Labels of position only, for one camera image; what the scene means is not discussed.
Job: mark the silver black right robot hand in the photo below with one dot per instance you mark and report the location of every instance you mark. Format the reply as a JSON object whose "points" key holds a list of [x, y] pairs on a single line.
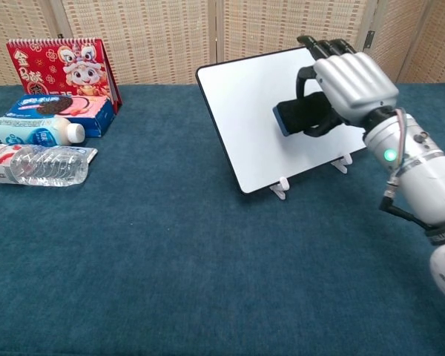
{"points": [[356, 85]]}

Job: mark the black eraser block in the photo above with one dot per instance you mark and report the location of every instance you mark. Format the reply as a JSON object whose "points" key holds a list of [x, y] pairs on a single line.
{"points": [[300, 111]]}

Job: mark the white board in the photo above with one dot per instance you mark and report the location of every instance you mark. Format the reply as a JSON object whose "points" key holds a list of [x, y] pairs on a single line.
{"points": [[244, 111]]}

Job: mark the woven folding screen panel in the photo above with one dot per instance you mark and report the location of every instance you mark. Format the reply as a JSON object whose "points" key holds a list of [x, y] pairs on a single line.
{"points": [[397, 37], [18, 22], [274, 22], [441, 44], [141, 37]]}

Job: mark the white plastic stand foot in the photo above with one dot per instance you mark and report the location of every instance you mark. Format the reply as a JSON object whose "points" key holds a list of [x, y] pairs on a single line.
{"points": [[280, 189], [342, 164]]}

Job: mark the blue felt table cover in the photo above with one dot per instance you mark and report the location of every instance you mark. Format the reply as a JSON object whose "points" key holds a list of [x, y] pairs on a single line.
{"points": [[170, 259]]}

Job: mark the blue pink Oreo box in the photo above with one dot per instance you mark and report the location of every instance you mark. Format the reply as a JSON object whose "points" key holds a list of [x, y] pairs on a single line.
{"points": [[92, 115]]}

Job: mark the red cartoon desk calendar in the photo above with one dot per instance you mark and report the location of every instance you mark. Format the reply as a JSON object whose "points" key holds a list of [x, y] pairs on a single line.
{"points": [[59, 70]]}

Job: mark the white blue milk bottle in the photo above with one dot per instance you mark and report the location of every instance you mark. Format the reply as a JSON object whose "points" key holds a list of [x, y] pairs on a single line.
{"points": [[33, 133]]}

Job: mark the clear plastic water bottle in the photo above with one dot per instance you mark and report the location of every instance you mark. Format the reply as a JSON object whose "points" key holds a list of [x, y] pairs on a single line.
{"points": [[37, 167]]}

